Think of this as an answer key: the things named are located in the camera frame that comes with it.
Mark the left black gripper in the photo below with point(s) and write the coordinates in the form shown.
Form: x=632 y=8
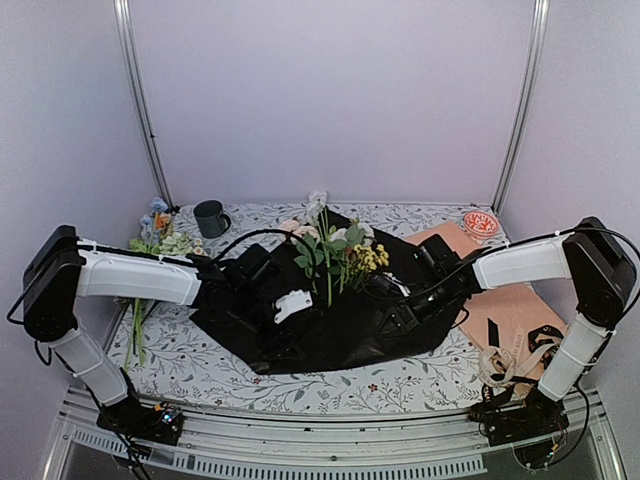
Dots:
x=274 y=348

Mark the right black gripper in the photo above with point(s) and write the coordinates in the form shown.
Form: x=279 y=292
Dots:
x=406 y=316

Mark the white rose long stem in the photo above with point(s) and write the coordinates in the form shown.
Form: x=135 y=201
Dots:
x=305 y=239

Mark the yellow small flower bunch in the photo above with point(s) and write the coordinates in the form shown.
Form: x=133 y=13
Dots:
x=359 y=262

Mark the black wrapping paper sheet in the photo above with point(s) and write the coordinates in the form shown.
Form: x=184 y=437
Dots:
x=346 y=334

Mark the small white flower stem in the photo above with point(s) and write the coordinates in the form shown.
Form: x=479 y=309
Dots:
x=318 y=217

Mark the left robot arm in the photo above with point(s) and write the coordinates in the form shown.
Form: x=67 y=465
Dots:
x=70 y=279

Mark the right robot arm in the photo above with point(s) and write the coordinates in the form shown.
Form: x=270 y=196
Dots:
x=550 y=295

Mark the dark grey mug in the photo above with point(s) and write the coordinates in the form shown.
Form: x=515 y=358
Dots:
x=211 y=220

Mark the pink wrapping paper sheet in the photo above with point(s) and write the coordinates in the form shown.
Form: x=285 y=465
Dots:
x=515 y=309

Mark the green leafy flower bunch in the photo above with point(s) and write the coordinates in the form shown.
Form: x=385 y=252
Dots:
x=153 y=280

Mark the cream printed ribbon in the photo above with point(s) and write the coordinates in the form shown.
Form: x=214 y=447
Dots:
x=500 y=368

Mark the red patterned small bowl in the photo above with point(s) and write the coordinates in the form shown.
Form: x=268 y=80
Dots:
x=481 y=223

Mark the floral patterned tablecloth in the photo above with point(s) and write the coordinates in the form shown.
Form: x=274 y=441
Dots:
x=181 y=363

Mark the blue orange flower stems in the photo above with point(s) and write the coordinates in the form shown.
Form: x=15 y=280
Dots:
x=155 y=224

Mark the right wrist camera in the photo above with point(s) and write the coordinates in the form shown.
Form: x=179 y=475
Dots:
x=435 y=258

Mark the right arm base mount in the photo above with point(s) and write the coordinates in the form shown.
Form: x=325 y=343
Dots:
x=538 y=416

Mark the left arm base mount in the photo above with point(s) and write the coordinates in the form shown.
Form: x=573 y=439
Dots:
x=130 y=418

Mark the left aluminium frame post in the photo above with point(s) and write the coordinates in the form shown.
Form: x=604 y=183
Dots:
x=126 y=36

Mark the aluminium frame post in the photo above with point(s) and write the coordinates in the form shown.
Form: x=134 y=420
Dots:
x=126 y=36
x=533 y=59

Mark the right aluminium frame post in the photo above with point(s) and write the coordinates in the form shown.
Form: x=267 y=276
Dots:
x=533 y=59

